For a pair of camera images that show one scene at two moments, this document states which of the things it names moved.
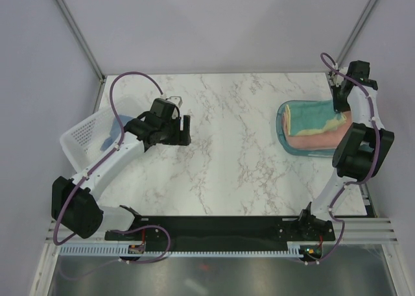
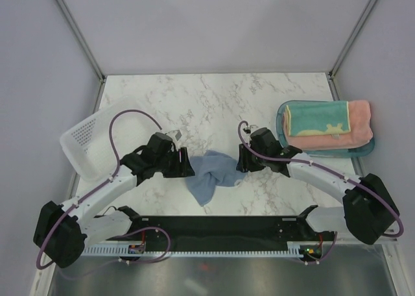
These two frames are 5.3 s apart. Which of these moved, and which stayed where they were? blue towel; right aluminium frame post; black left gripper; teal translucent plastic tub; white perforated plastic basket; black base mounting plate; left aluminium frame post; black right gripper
Moved: black left gripper; blue towel; black right gripper
Stayed: teal translucent plastic tub; black base mounting plate; left aluminium frame post; right aluminium frame post; white perforated plastic basket
